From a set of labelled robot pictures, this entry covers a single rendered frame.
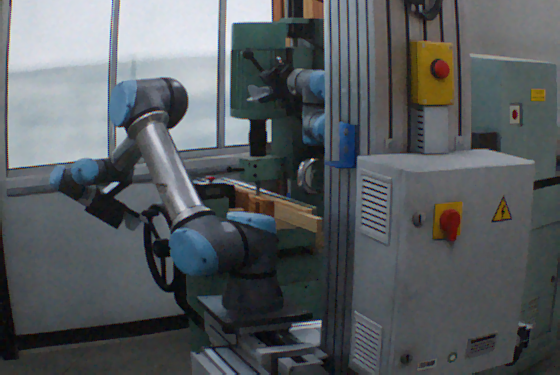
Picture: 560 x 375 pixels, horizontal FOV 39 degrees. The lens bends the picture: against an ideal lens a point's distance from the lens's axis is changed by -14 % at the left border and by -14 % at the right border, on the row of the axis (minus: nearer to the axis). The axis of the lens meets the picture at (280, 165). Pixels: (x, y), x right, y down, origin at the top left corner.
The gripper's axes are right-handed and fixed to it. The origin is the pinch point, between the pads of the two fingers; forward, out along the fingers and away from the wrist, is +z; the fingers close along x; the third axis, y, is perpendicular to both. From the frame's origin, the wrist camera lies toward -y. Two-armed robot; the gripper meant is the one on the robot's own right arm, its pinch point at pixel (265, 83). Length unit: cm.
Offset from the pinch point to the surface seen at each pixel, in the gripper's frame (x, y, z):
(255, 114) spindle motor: 3.4, -10.7, 14.3
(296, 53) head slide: -19.9, -6.3, 14.7
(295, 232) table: 23.5, -36.5, -5.9
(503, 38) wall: -187, -141, 129
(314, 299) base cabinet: 32, -62, 0
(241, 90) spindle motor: 0.9, -3.2, 17.8
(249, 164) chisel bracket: 13.9, -22.5, 18.3
